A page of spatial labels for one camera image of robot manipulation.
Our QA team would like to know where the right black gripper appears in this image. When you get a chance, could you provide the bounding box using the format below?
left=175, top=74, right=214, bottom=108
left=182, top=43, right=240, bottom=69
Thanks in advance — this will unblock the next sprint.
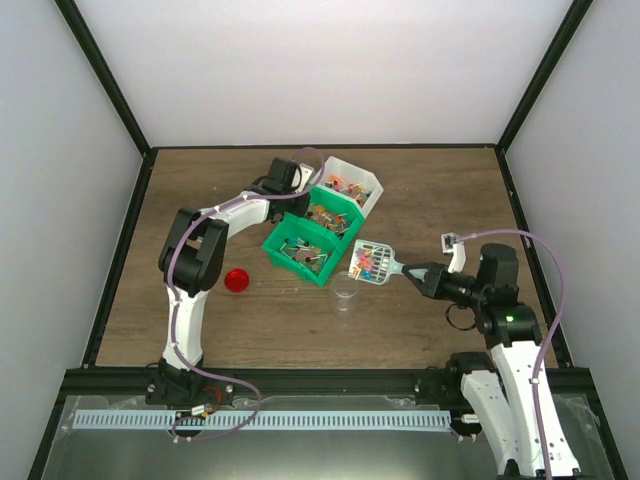
left=403, top=262, right=487, bottom=309

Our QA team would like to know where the green candy bin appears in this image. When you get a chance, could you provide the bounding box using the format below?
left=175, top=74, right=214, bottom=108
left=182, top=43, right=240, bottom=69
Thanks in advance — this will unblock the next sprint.
left=301, top=187, right=365, bottom=251
left=262, top=214, right=344, bottom=287

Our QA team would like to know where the light blue slotted scoop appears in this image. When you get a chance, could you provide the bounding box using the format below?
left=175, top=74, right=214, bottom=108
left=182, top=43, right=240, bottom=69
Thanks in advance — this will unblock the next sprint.
left=348, top=239, right=404, bottom=286

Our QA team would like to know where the white candy bin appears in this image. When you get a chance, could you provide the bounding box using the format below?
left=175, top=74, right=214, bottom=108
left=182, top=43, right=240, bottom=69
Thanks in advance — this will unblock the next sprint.
left=311, top=156, right=384, bottom=219

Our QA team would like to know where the clear plastic cup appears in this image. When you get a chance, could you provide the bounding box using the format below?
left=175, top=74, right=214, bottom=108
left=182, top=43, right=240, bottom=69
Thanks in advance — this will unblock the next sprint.
left=330, top=271, right=360, bottom=314

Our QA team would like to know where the red round lid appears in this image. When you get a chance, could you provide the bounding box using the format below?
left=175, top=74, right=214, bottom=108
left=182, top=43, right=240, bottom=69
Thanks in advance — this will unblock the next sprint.
left=224, top=268, right=250, bottom=293

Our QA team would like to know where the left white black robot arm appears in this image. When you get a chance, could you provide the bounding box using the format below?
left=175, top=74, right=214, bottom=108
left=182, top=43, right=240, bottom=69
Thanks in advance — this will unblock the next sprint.
left=147, top=157, right=315, bottom=406

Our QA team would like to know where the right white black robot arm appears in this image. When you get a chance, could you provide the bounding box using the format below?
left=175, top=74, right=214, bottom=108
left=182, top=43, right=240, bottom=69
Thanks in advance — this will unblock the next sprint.
left=401, top=242, right=582, bottom=479

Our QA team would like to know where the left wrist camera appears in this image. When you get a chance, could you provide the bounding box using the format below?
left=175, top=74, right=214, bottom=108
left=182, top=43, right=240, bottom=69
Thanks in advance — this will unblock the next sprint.
left=292, top=163, right=315, bottom=192

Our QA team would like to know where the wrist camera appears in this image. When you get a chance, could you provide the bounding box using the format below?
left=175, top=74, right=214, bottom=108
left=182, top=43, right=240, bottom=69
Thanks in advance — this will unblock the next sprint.
left=441, top=233, right=466, bottom=273
left=292, top=163, right=315, bottom=192

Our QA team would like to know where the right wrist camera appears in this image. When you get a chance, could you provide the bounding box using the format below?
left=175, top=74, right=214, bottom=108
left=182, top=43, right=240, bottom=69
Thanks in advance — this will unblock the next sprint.
left=441, top=233, right=466, bottom=273

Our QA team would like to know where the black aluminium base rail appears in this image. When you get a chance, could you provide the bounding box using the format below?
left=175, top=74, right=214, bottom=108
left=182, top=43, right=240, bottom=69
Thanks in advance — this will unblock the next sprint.
left=61, top=367, right=593, bottom=407

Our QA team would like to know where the black frame post left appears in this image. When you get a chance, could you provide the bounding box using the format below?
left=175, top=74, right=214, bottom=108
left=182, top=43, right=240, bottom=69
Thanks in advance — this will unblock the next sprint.
left=54, top=0, right=151, bottom=157

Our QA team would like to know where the black frame post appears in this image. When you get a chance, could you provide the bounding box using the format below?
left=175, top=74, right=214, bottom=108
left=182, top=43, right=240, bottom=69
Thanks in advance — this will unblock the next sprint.
left=54, top=0, right=151, bottom=157
left=496, top=0, right=594, bottom=154

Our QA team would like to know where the light blue slotted cable duct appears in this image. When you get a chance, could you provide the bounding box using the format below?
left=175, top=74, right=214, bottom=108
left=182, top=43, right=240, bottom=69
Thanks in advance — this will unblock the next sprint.
left=71, top=410, right=451, bottom=432

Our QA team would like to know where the black frame post right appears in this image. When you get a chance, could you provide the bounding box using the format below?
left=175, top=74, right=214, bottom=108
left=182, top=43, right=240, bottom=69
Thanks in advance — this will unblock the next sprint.
left=496, top=0, right=594, bottom=154

